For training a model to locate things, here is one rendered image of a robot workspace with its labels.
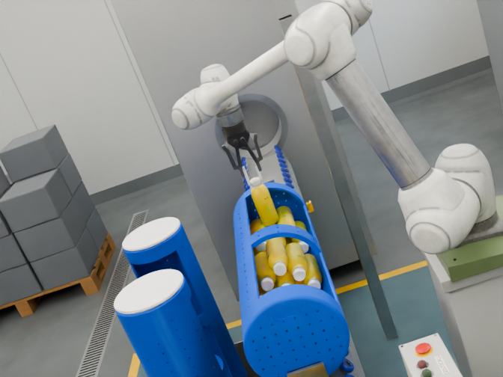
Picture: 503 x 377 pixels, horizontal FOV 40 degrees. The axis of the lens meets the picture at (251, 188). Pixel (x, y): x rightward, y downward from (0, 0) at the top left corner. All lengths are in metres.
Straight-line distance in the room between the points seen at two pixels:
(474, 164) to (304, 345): 0.71
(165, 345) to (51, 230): 2.86
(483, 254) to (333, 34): 0.77
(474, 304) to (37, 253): 3.85
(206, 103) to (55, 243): 3.32
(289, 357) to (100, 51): 5.36
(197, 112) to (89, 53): 4.80
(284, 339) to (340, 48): 0.78
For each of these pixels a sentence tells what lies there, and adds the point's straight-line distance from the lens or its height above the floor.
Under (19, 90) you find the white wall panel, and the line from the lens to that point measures 7.21.
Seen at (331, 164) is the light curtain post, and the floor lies 1.01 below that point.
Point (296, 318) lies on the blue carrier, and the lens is 1.83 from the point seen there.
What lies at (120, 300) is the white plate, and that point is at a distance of 2.64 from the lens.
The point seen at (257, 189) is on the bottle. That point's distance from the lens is 2.46.
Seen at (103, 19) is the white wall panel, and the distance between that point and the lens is 6.87.
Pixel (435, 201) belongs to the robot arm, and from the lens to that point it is 1.90.
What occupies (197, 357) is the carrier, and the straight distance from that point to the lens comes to 2.64.
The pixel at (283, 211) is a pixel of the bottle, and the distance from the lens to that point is 2.56.
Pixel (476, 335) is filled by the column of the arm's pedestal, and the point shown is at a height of 0.78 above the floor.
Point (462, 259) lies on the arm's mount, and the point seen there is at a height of 1.05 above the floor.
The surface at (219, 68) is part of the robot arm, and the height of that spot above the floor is 1.72.
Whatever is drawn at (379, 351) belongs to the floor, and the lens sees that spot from 3.59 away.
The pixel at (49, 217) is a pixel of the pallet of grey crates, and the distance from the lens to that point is 5.26.
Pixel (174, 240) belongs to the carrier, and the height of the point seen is 1.00.
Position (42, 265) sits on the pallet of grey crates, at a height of 0.36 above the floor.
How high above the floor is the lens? 2.12
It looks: 20 degrees down
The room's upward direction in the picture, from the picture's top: 21 degrees counter-clockwise
